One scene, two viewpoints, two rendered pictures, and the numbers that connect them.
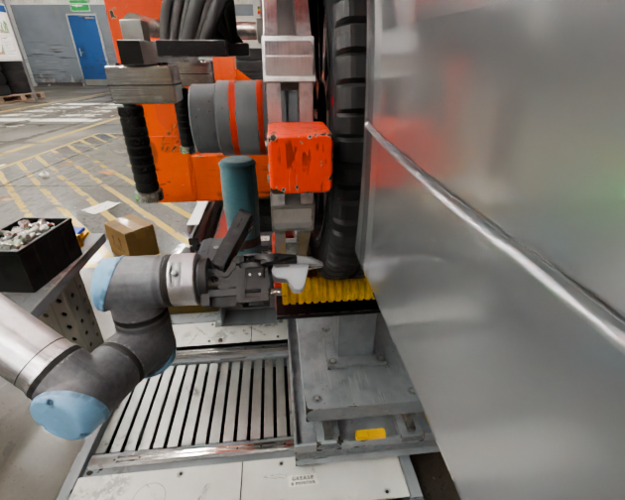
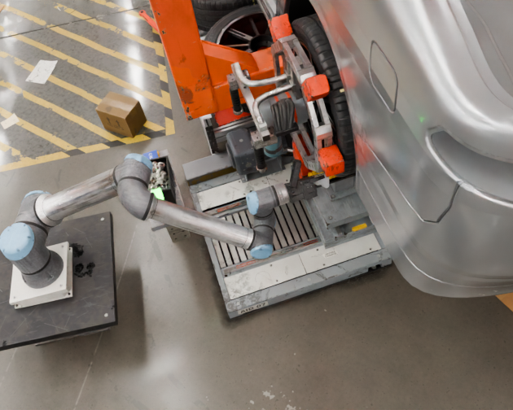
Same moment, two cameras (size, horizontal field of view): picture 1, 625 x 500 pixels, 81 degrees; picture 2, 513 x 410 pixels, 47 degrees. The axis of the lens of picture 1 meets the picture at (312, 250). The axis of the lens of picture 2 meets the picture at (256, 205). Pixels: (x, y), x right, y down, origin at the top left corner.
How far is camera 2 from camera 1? 1.92 m
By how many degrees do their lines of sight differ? 27
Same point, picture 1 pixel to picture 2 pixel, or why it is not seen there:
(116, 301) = (260, 210)
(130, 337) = (265, 220)
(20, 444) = (171, 274)
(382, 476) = (367, 243)
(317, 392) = (330, 214)
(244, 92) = not seen: hidden behind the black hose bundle
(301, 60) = (328, 133)
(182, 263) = (282, 190)
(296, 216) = not seen: hidden behind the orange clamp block
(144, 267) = (268, 196)
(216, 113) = not seen: hidden behind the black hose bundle
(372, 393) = (357, 208)
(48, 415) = (258, 253)
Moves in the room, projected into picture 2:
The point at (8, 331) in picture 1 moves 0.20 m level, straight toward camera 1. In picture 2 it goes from (236, 232) to (278, 251)
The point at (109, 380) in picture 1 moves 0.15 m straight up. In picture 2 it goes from (269, 237) to (266, 217)
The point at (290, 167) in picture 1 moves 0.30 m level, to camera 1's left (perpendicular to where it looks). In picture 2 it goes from (332, 170) to (254, 189)
